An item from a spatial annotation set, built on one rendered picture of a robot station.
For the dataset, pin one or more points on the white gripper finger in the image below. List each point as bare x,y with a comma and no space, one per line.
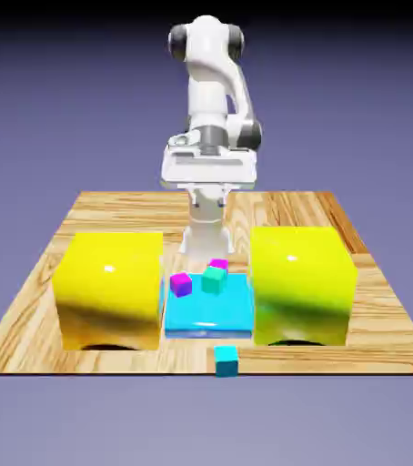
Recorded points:
194,198
223,198

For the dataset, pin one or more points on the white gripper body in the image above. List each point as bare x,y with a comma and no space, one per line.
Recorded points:
209,171

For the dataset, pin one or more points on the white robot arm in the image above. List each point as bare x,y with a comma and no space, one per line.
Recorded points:
210,54

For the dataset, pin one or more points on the small magenta cube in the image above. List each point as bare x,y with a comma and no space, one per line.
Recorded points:
181,284
219,263

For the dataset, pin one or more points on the small teal green cube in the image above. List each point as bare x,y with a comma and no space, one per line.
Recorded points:
213,280

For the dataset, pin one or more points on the small cyan cube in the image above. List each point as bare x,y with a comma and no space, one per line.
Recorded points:
226,360

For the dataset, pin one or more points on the large flat cyan box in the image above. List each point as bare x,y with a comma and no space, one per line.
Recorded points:
210,309

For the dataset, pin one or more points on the large yellow-green box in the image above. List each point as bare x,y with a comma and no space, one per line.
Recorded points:
301,284

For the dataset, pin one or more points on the large yellow box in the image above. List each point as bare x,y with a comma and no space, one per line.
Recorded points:
108,287

